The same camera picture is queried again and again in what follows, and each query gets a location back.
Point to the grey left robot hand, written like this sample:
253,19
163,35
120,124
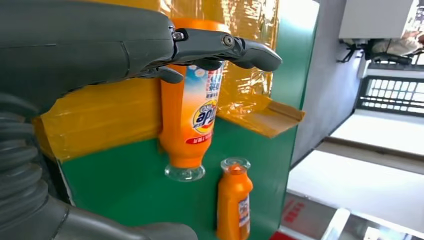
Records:
82,43

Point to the yellow plastic wrapped cardboard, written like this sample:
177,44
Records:
99,116

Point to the green table mat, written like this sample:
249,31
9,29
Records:
132,198

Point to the red and white cabinet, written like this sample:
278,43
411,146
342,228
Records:
298,212

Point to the white table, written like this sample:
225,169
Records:
374,20

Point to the black office chair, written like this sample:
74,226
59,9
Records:
391,60

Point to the person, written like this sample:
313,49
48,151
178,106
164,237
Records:
394,46

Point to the black window grille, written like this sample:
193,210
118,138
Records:
391,96

